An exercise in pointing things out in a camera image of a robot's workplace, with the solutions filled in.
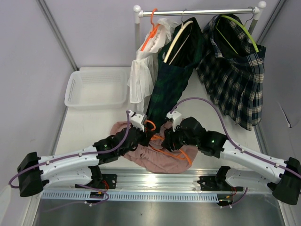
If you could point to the cream hanger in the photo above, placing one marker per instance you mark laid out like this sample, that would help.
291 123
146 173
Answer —
176 48

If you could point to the orange hanger with dress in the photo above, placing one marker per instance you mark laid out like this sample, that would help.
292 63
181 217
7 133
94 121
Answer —
153 32

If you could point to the dark green plaid skirt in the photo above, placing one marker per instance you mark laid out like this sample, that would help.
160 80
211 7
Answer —
172 80

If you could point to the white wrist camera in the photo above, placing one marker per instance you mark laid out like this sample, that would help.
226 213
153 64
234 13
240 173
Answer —
137 120
176 119

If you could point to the navy white plaid skirt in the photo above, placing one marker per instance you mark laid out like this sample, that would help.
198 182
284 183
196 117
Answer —
233 84

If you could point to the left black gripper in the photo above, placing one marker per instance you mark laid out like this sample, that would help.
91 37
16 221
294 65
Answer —
145 137

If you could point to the pink garment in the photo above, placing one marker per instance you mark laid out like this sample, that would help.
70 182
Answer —
157 162

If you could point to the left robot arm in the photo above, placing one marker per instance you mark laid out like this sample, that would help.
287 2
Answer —
80 168

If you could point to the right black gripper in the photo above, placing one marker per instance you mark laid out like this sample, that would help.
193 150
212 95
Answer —
170 137

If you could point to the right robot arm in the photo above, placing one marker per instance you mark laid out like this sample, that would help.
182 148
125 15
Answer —
280 177

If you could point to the white clothes rack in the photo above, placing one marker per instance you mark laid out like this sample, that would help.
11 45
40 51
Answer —
256 11

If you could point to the white ruffled dress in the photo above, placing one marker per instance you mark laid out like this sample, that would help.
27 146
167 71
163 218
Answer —
144 69

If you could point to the lime green hanger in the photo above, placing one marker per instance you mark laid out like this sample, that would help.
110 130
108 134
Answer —
232 38

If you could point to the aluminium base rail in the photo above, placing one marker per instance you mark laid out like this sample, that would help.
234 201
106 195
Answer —
141 180

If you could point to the slotted cable duct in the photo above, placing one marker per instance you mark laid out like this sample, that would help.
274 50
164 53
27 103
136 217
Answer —
131 196

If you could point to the white plastic basket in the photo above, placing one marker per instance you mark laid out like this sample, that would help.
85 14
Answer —
97 88

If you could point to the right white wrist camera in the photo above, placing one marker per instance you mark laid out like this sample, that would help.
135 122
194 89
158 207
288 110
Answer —
176 119

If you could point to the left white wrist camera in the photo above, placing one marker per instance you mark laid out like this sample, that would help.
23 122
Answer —
137 120

